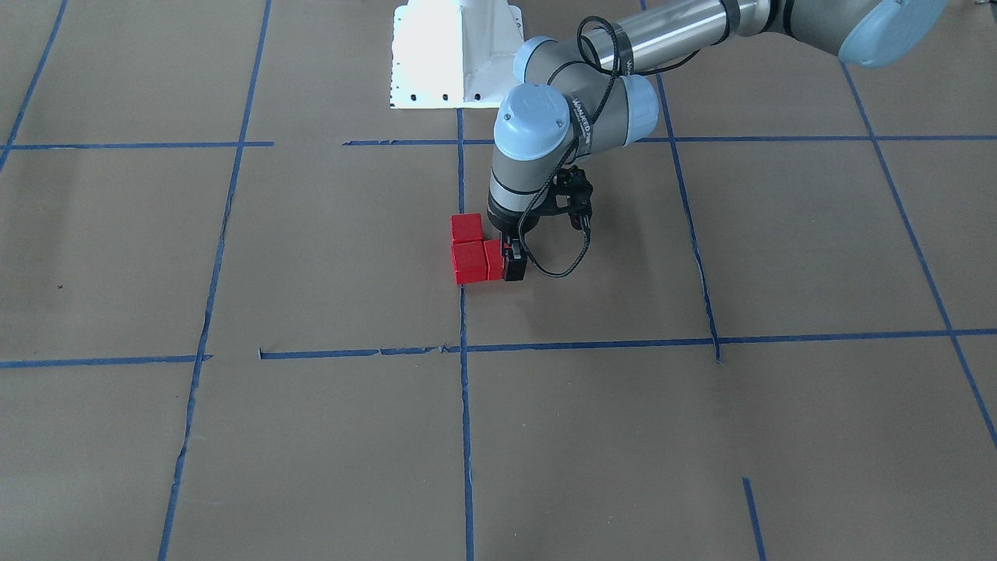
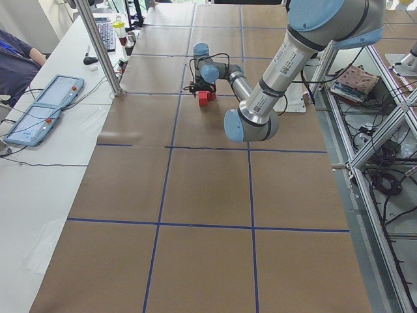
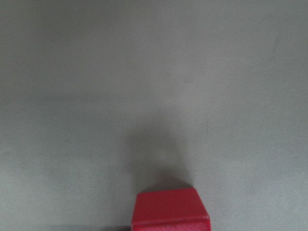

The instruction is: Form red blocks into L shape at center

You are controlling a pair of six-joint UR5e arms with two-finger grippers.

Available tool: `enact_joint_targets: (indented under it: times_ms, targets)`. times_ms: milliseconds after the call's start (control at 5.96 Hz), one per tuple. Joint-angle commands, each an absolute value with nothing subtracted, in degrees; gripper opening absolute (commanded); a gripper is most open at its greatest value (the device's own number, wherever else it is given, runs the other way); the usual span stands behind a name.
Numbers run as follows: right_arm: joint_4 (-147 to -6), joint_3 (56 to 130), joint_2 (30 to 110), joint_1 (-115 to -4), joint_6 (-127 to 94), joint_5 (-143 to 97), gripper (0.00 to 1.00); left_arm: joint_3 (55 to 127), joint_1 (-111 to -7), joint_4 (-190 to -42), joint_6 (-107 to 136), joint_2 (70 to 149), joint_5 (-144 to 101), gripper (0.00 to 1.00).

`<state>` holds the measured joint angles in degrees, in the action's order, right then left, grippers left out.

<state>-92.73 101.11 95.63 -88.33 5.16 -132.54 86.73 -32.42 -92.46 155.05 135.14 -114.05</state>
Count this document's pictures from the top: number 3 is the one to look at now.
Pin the red cube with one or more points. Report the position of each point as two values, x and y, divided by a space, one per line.
170 210

